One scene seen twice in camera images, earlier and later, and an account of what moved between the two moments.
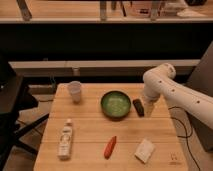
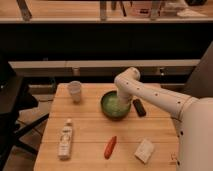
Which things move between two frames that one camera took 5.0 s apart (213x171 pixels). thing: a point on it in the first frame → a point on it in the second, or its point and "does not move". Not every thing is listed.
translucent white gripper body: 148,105 → 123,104
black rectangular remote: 139,107 does not move
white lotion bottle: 65,142 does not move
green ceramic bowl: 115,105 does not move
